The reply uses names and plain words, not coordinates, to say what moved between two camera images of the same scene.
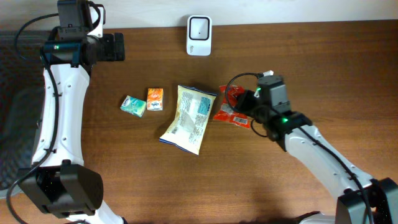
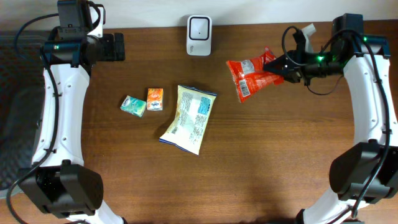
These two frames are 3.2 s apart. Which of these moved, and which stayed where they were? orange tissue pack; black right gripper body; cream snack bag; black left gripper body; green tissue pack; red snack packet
Moved: black right gripper body; red snack packet
Stayed: black left gripper body; cream snack bag; green tissue pack; orange tissue pack
